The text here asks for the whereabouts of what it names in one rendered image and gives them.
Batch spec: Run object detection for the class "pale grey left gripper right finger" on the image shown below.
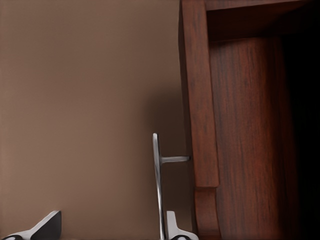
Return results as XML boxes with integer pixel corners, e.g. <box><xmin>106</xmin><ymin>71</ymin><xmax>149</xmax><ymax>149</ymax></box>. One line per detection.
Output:
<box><xmin>165</xmin><ymin>210</ymin><xmax>200</xmax><ymax>240</ymax></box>

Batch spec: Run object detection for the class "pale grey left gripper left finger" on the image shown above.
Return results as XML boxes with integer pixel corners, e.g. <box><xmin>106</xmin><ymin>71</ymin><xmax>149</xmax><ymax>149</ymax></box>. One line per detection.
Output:
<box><xmin>0</xmin><ymin>210</ymin><xmax>62</xmax><ymax>240</ymax></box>

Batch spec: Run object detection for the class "dark red wooden drawer cabinet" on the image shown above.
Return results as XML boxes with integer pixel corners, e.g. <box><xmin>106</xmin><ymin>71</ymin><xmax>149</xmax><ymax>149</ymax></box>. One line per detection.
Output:
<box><xmin>177</xmin><ymin>0</ymin><xmax>320</xmax><ymax>240</ymax></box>

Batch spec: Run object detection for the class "silver metal drawer handle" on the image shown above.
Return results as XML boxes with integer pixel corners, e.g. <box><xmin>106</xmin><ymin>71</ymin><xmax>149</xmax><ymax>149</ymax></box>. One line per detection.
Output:
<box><xmin>152</xmin><ymin>132</ymin><xmax>191</xmax><ymax>240</ymax></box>

